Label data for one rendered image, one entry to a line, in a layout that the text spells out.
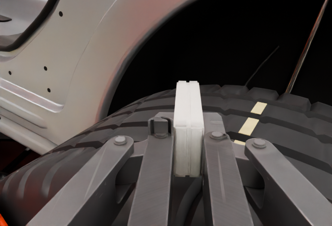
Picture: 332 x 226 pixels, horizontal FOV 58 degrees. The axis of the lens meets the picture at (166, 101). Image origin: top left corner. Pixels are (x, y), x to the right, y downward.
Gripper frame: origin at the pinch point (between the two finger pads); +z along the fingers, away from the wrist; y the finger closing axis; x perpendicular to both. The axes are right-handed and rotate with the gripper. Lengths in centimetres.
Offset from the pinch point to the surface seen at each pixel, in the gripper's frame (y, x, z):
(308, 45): 27, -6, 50
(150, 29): -6.2, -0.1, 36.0
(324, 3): 28, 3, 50
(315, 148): 9.7, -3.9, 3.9
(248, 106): 5.9, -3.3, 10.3
